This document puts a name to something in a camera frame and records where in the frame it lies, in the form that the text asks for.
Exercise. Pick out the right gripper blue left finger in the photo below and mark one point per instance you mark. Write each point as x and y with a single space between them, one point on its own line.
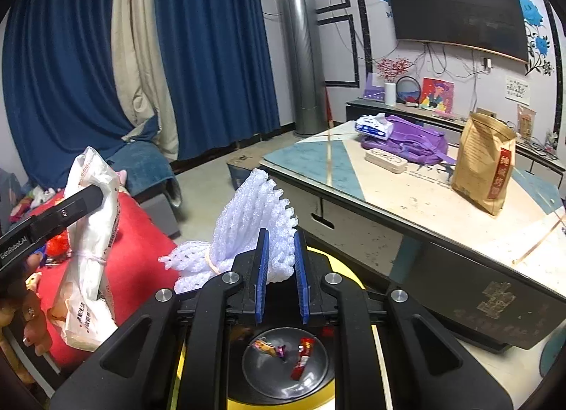
261 258

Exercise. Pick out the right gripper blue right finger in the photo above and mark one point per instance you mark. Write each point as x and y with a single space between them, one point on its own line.
301 279

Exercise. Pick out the white foam fruit net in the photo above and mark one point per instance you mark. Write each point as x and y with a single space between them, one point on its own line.
258 204

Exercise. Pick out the white printed plastic bag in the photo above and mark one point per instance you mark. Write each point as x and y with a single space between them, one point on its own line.
83 308

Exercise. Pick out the yellow rimmed black trash bin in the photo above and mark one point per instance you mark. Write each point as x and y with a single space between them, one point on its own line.
220 366

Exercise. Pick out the person's left hand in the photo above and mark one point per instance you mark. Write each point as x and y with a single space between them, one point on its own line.
35 326

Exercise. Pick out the blue storage stool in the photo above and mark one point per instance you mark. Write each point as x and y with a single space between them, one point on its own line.
240 167

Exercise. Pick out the orange candy wrapper in bin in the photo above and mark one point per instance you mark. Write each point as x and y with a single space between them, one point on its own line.
262 345

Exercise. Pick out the red snack wrapper in bin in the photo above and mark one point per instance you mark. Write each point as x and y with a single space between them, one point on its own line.
305 349

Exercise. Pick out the red floral blanket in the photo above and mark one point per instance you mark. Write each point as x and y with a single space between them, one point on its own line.
133 271

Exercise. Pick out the white rectangular box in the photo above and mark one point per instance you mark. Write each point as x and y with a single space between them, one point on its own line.
383 159

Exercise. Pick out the blue sofa cover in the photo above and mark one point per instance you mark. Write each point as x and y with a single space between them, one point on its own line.
149 172

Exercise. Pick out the dark blue curtain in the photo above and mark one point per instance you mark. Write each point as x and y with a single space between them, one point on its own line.
60 96

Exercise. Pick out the blue white tissue pack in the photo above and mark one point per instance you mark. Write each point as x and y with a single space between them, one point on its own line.
376 126

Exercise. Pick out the purple bag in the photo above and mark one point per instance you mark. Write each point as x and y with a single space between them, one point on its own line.
414 143

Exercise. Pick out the white coffee table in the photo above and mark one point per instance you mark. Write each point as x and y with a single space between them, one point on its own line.
497 280

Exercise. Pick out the beige curtain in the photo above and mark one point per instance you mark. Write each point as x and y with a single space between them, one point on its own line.
139 75

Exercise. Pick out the white vase with red flowers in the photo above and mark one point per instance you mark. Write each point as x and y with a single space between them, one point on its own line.
390 69

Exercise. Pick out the brown paper snack bag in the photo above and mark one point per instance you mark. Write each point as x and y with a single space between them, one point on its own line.
486 159

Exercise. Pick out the colourful framed picture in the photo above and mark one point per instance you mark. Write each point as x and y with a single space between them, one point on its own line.
437 95

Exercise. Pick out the silver standing air conditioner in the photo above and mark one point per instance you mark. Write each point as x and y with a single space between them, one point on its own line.
304 61

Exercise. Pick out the black tv cabinet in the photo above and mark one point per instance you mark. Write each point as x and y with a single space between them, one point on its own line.
360 107

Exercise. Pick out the black wall television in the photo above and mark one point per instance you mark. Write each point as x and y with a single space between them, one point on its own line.
496 26

